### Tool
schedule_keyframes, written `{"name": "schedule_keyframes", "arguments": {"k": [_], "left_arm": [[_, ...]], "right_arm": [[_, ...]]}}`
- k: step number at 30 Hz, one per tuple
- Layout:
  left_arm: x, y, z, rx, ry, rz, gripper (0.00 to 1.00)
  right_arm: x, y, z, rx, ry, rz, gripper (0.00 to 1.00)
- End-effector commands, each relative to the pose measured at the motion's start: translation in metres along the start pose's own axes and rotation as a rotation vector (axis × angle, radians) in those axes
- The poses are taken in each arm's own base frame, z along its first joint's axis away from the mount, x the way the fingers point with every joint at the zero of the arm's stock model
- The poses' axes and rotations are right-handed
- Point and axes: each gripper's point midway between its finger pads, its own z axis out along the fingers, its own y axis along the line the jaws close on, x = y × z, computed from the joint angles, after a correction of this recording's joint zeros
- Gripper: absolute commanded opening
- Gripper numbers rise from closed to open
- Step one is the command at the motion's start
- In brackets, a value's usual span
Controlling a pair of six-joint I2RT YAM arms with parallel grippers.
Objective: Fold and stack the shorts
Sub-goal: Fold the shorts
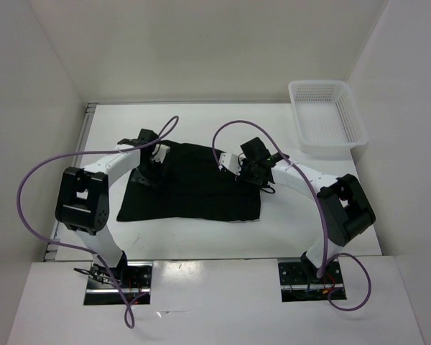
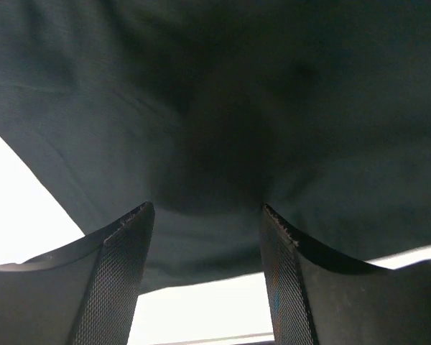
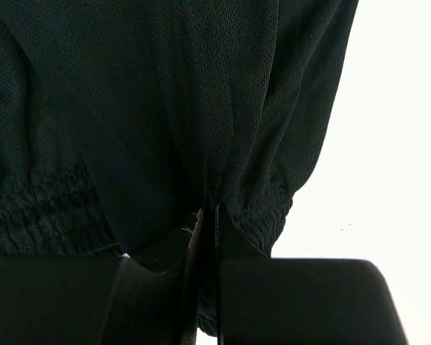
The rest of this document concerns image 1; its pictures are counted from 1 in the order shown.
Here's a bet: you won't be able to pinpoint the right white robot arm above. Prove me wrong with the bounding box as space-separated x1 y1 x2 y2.
236 137 376 282

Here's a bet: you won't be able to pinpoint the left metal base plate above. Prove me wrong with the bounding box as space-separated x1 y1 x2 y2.
81 261 152 306

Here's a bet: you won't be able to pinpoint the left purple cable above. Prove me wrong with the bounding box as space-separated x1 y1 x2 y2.
17 115 179 328

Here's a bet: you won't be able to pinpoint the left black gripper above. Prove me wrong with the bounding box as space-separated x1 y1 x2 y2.
130 157 169 193

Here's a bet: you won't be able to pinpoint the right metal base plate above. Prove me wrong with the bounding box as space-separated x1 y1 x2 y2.
277 258 347 303

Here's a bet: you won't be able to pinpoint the purple cable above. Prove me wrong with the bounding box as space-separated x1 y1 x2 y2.
17 115 179 328
212 120 374 310

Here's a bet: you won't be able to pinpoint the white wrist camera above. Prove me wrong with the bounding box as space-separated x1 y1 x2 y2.
152 144 170 164
218 152 241 176

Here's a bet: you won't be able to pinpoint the metal base plate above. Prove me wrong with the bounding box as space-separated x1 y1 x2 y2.
277 258 347 303
81 261 152 306

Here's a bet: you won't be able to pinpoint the white plastic basket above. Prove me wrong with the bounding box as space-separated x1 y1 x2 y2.
288 80 369 156

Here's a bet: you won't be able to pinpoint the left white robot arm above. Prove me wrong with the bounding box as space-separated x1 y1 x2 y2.
55 129 171 288

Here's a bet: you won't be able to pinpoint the black shorts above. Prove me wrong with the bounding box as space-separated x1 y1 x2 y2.
116 140 261 222

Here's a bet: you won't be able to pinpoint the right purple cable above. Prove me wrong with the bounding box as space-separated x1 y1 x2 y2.
212 120 374 310

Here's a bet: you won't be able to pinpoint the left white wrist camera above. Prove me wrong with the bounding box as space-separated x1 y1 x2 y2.
152 144 170 164

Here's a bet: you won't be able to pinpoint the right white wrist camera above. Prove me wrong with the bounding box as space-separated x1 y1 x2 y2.
218 152 241 176

